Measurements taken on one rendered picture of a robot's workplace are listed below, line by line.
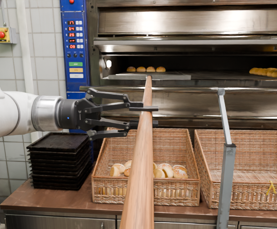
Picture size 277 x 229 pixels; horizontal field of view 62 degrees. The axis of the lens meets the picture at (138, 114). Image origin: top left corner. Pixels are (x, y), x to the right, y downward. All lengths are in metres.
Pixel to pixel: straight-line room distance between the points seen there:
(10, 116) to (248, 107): 1.44
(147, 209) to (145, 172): 0.06
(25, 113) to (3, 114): 0.08
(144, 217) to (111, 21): 1.46
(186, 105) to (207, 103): 0.14
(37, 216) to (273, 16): 1.77
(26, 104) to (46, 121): 0.06
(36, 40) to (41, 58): 0.12
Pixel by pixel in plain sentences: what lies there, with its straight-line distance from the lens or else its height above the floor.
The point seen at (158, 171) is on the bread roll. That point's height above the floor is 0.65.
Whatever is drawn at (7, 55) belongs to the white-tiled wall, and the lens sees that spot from 1.85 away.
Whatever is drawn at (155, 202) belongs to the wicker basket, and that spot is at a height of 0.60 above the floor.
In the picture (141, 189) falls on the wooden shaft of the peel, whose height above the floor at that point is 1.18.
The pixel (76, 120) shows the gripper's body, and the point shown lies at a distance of 0.58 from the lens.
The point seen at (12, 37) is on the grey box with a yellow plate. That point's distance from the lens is 1.77.
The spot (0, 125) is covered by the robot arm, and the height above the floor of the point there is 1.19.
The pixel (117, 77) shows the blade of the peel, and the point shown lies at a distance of 1.58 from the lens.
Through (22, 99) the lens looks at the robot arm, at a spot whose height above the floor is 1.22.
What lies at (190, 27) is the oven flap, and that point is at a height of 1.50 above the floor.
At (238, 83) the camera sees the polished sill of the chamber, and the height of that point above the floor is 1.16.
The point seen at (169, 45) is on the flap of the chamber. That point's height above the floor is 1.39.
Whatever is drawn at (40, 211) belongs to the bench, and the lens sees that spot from 1.40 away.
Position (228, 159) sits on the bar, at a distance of 1.09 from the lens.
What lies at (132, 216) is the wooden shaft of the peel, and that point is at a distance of 0.21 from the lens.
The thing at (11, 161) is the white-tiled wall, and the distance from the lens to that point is 2.04.
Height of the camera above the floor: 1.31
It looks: 13 degrees down
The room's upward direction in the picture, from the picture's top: straight up
